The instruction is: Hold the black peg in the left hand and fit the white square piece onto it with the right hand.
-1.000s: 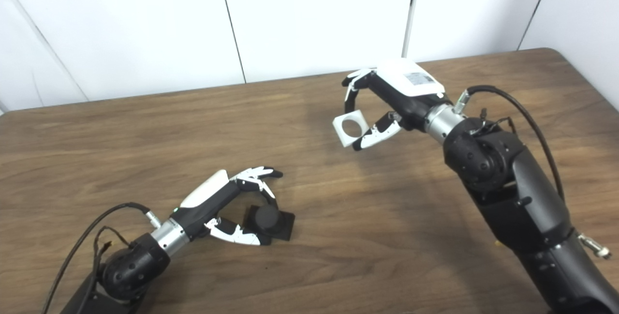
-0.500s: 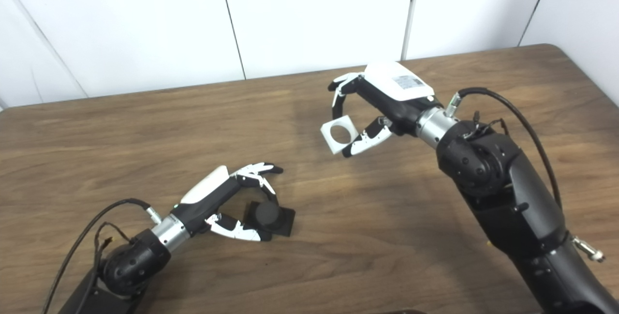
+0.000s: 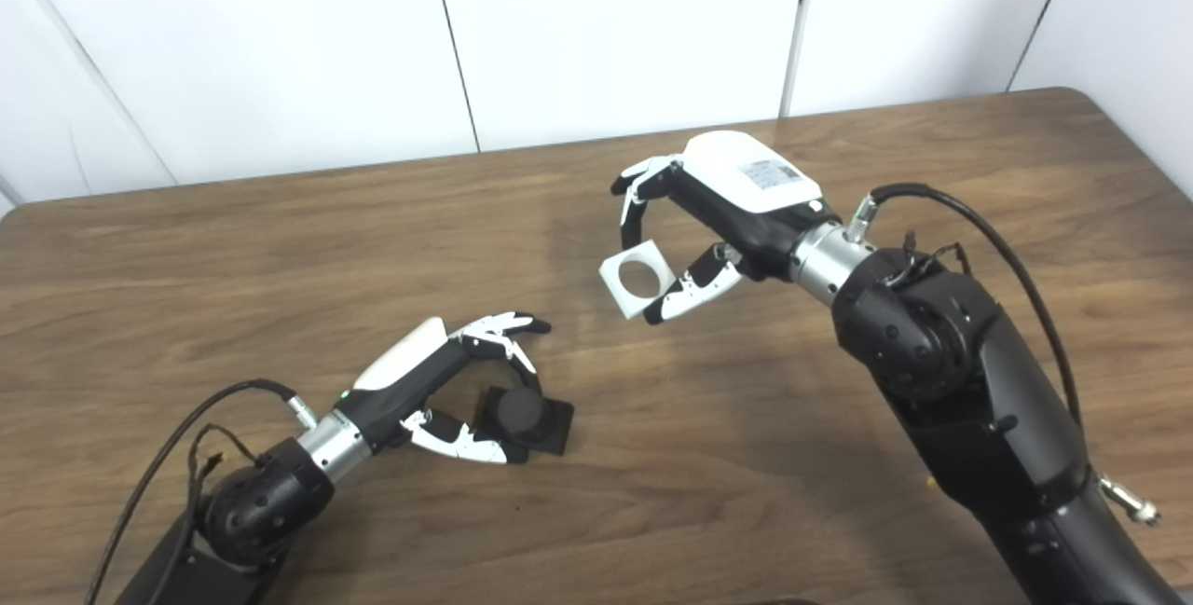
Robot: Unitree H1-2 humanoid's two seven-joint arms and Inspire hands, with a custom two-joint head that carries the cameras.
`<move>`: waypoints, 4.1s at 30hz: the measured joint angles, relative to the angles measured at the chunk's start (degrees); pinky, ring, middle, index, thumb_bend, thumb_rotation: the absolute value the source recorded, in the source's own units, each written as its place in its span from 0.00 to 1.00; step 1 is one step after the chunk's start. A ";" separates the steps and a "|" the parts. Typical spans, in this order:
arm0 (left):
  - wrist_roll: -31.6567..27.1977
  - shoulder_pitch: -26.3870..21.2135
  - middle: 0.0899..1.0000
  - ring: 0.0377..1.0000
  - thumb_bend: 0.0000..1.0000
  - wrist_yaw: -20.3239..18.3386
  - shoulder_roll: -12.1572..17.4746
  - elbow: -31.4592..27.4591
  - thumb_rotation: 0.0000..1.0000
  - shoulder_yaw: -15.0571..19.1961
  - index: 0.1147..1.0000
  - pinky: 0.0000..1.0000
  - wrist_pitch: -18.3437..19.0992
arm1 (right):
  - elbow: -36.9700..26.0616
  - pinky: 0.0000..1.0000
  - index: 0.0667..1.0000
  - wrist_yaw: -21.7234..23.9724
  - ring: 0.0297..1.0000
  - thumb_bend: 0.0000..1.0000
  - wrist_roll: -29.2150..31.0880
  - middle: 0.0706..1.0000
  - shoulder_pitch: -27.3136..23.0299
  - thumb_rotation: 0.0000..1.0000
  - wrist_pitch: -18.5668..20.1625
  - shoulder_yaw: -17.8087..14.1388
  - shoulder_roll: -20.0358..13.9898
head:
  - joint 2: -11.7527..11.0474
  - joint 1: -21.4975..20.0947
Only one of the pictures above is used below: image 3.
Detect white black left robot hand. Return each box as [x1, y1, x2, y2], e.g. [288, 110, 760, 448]
[334, 310, 553, 466]

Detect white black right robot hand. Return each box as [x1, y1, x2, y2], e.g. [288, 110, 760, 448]
[610, 130, 829, 326]

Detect black peg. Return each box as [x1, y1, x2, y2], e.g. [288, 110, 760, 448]
[473, 385, 576, 457]

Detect white square piece with hole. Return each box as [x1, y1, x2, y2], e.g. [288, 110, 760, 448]
[599, 237, 679, 320]

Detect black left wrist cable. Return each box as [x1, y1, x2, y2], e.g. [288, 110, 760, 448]
[84, 378, 320, 605]

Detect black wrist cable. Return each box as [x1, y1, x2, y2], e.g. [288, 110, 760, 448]
[843, 182, 1163, 528]
[84, 378, 320, 605]

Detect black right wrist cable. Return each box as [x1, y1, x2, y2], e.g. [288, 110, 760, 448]
[843, 182, 1163, 528]

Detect thin right wrist wires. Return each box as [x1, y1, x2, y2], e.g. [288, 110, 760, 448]
[890, 232, 972, 287]

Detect thin wrist wires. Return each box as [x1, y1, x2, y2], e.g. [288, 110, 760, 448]
[182, 423, 271, 531]
[890, 232, 972, 287]

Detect thin left wrist wires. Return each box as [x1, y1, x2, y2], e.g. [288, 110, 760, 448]
[182, 423, 271, 531]

